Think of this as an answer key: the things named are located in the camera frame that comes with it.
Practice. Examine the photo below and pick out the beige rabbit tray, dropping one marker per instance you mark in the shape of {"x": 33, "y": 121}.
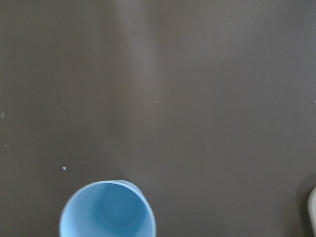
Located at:
{"x": 312, "y": 210}

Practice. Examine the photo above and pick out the blue plastic cup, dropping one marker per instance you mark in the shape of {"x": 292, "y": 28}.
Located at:
{"x": 114, "y": 208}

